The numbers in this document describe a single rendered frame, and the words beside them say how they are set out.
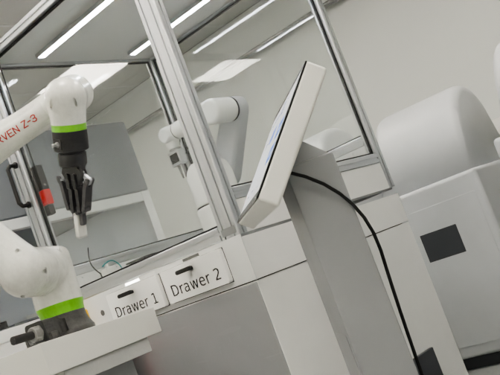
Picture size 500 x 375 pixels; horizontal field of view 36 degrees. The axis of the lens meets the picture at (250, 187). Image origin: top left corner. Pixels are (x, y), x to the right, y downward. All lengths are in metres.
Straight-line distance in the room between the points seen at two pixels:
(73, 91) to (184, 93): 0.47
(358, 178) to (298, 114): 1.33
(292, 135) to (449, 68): 3.90
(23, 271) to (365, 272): 0.83
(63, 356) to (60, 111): 0.62
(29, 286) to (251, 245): 0.71
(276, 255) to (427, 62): 3.29
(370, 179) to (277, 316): 0.84
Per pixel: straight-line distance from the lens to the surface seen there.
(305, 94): 1.62
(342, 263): 1.77
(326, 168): 1.78
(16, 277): 2.00
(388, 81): 5.67
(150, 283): 2.64
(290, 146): 1.59
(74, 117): 2.08
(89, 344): 2.05
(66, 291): 2.15
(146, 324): 2.17
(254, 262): 2.35
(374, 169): 3.04
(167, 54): 2.46
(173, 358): 2.69
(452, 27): 5.44
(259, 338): 2.40
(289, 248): 2.49
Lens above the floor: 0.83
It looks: 6 degrees up
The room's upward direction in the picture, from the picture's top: 20 degrees counter-clockwise
